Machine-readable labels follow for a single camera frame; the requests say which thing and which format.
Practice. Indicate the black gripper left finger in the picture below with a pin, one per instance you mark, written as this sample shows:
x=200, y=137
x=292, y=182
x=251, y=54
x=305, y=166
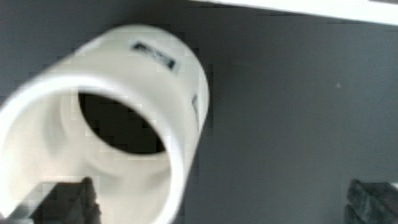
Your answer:
x=59, y=204

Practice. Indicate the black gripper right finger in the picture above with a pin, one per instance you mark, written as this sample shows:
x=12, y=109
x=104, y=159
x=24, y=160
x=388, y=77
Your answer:
x=372, y=207

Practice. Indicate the white lamp shade hood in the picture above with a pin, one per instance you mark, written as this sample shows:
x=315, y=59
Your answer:
x=102, y=121

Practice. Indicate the white U-shaped frame barrier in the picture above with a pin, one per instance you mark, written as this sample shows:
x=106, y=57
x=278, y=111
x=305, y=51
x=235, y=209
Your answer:
x=363, y=10

